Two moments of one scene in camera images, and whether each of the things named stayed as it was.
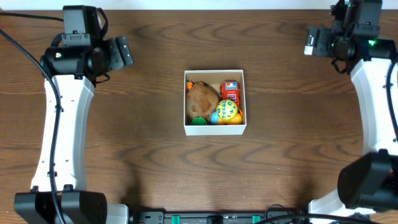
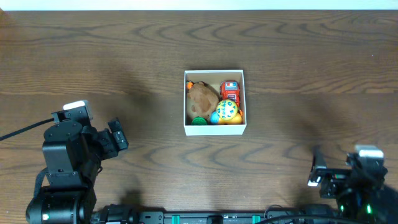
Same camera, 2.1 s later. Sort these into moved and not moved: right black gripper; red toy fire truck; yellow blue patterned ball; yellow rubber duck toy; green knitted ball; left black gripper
Moved: right black gripper; left black gripper
Not moved: red toy fire truck; yellow rubber duck toy; yellow blue patterned ball; green knitted ball
